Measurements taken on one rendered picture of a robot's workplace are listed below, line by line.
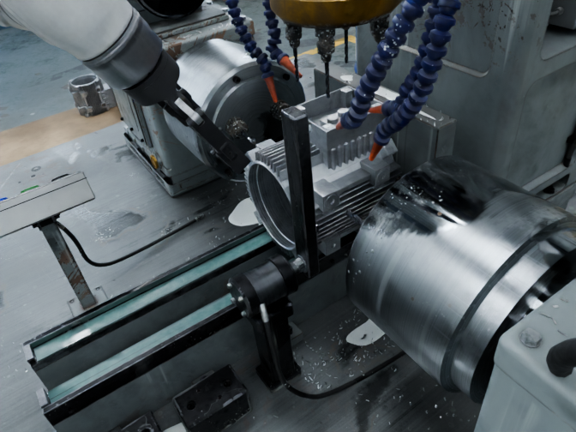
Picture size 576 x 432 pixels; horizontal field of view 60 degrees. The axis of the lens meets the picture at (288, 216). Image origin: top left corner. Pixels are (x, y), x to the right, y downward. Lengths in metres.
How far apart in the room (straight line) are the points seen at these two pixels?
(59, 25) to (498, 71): 0.58
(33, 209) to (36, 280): 0.31
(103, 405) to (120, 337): 0.12
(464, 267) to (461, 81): 0.40
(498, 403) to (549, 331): 0.09
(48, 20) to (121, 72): 0.09
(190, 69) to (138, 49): 0.38
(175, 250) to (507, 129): 0.69
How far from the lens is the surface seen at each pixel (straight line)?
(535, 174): 1.02
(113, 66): 0.64
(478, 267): 0.53
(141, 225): 1.20
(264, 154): 0.76
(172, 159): 1.20
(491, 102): 0.83
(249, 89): 0.95
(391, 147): 0.81
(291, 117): 0.56
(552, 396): 0.46
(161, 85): 0.66
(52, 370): 0.87
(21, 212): 0.89
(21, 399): 0.98
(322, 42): 0.69
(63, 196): 0.88
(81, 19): 0.60
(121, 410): 0.83
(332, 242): 0.79
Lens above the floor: 1.51
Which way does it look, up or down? 39 degrees down
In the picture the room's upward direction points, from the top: 7 degrees counter-clockwise
